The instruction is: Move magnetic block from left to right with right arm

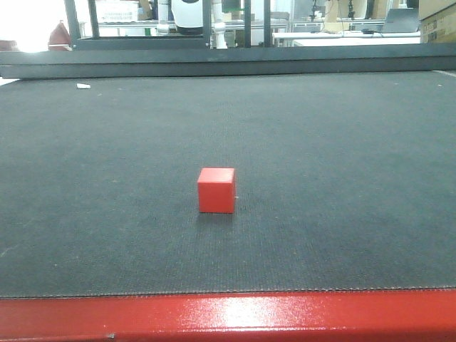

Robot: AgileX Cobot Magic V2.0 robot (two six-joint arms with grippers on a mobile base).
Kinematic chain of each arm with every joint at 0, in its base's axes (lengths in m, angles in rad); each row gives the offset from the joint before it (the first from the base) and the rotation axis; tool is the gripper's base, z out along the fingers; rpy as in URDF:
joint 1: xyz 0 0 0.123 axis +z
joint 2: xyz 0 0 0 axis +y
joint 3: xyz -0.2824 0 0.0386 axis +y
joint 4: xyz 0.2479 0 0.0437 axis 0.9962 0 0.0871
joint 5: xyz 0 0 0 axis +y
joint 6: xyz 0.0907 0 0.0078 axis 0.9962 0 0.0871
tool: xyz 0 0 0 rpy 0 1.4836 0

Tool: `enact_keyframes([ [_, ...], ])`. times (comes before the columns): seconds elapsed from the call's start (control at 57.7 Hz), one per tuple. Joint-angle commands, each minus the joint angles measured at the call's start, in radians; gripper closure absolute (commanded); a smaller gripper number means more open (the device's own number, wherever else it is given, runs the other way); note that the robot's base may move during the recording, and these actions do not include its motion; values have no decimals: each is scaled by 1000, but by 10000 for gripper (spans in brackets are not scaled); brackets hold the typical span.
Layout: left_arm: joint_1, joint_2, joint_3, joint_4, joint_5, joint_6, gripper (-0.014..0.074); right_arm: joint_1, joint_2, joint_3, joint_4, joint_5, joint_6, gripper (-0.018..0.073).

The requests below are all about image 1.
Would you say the red magnetic cube block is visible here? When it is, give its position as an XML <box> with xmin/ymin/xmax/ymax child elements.
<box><xmin>197</xmin><ymin>167</ymin><xmax>236</xmax><ymax>214</ymax></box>

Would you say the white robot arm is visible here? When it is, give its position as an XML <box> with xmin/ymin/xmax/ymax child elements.
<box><xmin>211</xmin><ymin>0</ymin><xmax>228</xmax><ymax>49</ymax></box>

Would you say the dark grey woven mat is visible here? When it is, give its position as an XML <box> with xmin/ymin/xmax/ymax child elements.
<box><xmin>1</xmin><ymin>71</ymin><xmax>455</xmax><ymax>299</ymax></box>

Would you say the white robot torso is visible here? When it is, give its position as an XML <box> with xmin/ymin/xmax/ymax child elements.
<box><xmin>171</xmin><ymin>0</ymin><xmax>203</xmax><ymax>36</ymax></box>

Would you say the white lab table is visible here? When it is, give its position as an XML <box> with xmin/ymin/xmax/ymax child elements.
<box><xmin>272</xmin><ymin>31</ymin><xmax>421</xmax><ymax>47</ymax></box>

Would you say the dark grey back board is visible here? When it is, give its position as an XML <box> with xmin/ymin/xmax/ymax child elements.
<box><xmin>1</xmin><ymin>43</ymin><xmax>455</xmax><ymax>79</ymax></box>

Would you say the red bag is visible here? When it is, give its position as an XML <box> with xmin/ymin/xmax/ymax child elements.
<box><xmin>48</xmin><ymin>21</ymin><xmax>72</xmax><ymax>51</ymax></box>

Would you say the grey laptop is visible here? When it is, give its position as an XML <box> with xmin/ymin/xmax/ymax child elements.
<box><xmin>380</xmin><ymin>8</ymin><xmax>420</xmax><ymax>33</ymax></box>

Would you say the brown cardboard box right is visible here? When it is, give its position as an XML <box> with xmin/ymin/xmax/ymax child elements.
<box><xmin>419</xmin><ymin>0</ymin><xmax>455</xmax><ymax>43</ymax></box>

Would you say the black metal frame stand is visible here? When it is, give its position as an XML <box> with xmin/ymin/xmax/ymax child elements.
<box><xmin>64</xmin><ymin>1</ymin><xmax>252</xmax><ymax>51</ymax></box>

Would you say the red metal front rail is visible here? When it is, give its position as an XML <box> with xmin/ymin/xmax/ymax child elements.
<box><xmin>1</xmin><ymin>290</ymin><xmax>455</xmax><ymax>341</ymax></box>

